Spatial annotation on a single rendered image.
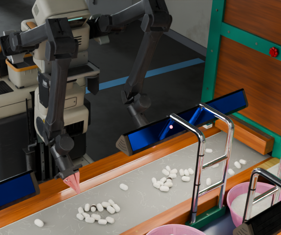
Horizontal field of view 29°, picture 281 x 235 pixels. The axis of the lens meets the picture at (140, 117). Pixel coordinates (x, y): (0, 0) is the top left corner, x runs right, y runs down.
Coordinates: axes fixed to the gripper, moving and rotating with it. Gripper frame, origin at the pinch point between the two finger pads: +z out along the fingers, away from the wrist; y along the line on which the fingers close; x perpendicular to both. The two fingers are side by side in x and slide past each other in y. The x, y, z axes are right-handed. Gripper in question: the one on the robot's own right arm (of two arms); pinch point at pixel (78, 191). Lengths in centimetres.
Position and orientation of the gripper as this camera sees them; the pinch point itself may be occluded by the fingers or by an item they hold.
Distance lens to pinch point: 210.1
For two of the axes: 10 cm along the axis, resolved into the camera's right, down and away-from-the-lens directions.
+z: 4.5, 8.8, -1.6
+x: -4.6, 3.8, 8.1
